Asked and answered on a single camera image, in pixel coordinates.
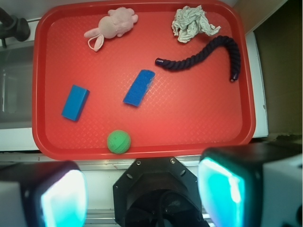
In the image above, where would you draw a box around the crumpled grey cloth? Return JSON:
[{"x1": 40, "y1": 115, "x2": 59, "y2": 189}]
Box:
[{"x1": 171, "y1": 5, "x2": 221, "y2": 44}]

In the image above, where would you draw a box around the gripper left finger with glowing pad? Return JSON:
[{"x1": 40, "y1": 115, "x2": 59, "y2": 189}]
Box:
[{"x1": 0, "y1": 161, "x2": 88, "y2": 227}]

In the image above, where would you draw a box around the black octagonal mount base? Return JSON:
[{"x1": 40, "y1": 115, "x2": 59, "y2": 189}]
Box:
[{"x1": 113, "y1": 157, "x2": 209, "y2": 227}]

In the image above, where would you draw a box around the blue sponge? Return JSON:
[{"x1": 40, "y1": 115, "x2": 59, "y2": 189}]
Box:
[{"x1": 123, "y1": 70, "x2": 155, "y2": 107}]

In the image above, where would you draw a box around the black clamp knob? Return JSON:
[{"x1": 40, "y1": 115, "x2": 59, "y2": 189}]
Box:
[{"x1": 0, "y1": 8, "x2": 31, "y2": 48}]

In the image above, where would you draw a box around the pink plush bunny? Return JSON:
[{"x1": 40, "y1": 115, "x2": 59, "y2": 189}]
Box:
[{"x1": 84, "y1": 7, "x2": 139, "y2": 52}]

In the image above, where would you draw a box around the red plastic tray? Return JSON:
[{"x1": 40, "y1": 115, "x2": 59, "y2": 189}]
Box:
[{"x1": 32, "y1": 0, "x2": 256, "y2": 160}]

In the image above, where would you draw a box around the green textured ball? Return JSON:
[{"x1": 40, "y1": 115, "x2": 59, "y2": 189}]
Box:
[{"x1": 107, "y1": 130, "x2": 131, "y2": 154}]

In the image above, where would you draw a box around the blue rectangular block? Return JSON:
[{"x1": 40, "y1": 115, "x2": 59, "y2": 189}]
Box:
[{"x1": 62, "y1": 85, "x2": 89, "y2": 122}]

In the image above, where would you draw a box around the dark navy rope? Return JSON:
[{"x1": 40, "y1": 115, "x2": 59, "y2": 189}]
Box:
[{"x1": 155, "y1": 35, "x2": 241, "y2": 83}]

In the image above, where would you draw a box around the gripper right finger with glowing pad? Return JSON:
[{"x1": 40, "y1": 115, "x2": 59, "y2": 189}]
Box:
[{"x1": 197, "y1": 142, "x2": 303, "y2": 227}]

